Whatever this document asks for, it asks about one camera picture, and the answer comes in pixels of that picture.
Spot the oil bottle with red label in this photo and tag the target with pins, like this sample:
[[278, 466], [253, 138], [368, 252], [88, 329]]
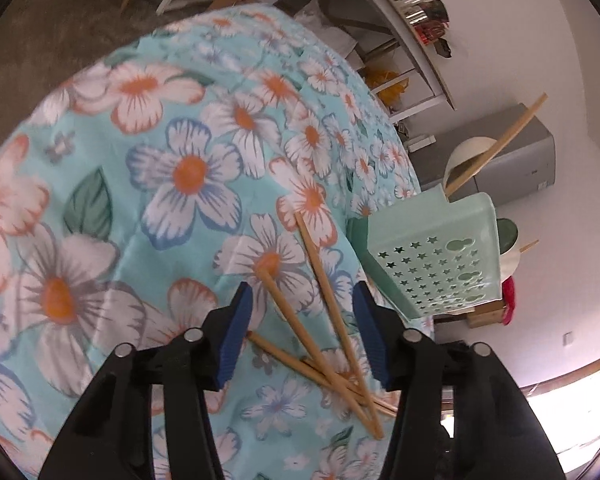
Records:
[[425, 32]]

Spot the wooden chopstick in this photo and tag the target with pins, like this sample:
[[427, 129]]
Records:
[[280, 352], [291, 310], [319, 270], [529, 246], [505, 137]]

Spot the white bag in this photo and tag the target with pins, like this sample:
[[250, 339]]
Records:
[[330, 35]]

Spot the grey refrigerator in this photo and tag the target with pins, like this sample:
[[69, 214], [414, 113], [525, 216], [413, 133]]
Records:
[[520, 170]]

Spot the cardboard box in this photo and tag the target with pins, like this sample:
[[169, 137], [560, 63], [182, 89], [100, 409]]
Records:
[[485, 317]]

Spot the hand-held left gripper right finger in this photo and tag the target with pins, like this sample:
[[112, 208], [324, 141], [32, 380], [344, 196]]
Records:
[[372, 340]]

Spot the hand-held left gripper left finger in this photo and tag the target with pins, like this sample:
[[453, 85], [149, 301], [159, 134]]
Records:
[[232, 345]]

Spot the white table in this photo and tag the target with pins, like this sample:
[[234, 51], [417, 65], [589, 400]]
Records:
[[427, 62]]

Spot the green spoon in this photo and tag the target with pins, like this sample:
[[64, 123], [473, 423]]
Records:
[[507, 235]]

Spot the red cloth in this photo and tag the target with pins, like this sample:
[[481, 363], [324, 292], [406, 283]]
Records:
[[509, 300]]

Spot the yellow bag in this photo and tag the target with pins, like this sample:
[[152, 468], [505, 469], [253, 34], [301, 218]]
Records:
[[387, 82]]

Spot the white spoon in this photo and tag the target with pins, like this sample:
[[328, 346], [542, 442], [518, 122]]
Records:
[[510, 267]]

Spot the green utensil holder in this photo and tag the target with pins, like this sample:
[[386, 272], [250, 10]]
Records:
[[430, 260]]

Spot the white plastic panel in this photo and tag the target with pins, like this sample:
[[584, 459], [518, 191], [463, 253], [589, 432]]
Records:
[[422, 141]]

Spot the cream spoon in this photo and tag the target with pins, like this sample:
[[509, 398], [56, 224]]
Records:
[[467, 157]]

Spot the floral blanket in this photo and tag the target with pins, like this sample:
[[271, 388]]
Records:
[[130, 210]]

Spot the window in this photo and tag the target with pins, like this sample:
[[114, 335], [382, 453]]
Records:
[[580, 410]]

